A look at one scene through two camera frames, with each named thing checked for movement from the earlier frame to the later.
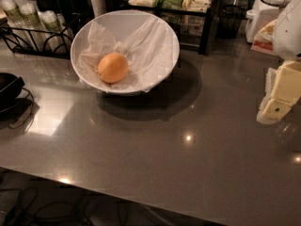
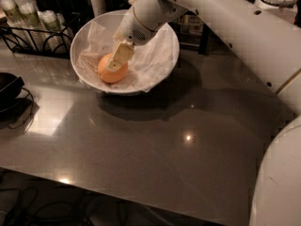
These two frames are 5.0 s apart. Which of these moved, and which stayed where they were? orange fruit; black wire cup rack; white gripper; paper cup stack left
Moved: white gripper
Stayed: orange fruit; black wire cup rack; paper cup stack left
